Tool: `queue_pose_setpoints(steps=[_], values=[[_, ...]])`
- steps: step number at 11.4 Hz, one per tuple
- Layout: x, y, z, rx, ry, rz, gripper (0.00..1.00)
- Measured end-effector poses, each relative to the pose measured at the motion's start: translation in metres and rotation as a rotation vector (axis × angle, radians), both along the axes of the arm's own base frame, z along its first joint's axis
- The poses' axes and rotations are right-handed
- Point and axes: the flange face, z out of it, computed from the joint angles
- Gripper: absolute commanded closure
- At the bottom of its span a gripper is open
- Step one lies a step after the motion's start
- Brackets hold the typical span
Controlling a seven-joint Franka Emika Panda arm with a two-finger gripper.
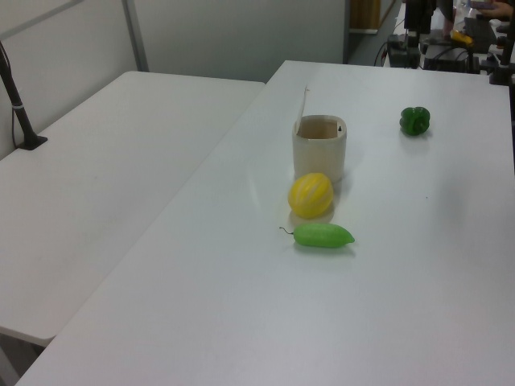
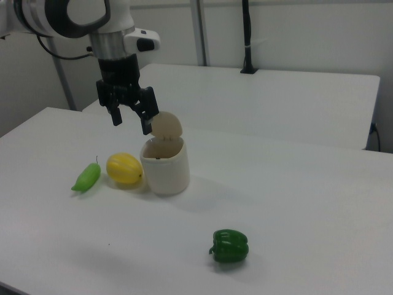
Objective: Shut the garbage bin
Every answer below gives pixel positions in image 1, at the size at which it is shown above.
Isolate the thin black cable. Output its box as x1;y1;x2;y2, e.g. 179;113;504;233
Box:
0;39;19;150

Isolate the yellow object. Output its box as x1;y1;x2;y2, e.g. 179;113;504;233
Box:
449;29;474;45

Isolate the grey partition post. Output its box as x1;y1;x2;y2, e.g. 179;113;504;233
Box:
122;0;150;73

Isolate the beige cylindrical garbage bin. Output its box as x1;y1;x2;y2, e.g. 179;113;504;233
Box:
292;114;348;183

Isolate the light green toy cucumber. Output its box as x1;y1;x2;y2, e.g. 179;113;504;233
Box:
279;223;356;249

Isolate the yellow striped toy melon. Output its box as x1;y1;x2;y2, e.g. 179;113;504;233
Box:
287;171;335;220

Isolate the black box device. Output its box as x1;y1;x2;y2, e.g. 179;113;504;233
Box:
386;34;422;68

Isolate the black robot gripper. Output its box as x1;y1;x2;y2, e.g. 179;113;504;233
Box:
403;0;438;43

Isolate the black pole with base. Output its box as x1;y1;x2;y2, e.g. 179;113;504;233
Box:
0;43;48;151

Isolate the person's hand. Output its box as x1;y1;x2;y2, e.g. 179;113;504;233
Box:
480;1;515;20

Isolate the wooden panel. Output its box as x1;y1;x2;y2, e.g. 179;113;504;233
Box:
348;0;381;32

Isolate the red and black cable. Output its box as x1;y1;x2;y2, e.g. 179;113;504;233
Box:
374;39;389;67

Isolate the black camera stand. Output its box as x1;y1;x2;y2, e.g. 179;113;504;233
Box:
487;35;515;86

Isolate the dark green toy bell pepper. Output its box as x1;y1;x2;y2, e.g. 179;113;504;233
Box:
399;106;432;138

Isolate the black electronics unit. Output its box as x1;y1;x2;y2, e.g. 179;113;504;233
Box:
422;41;482;74

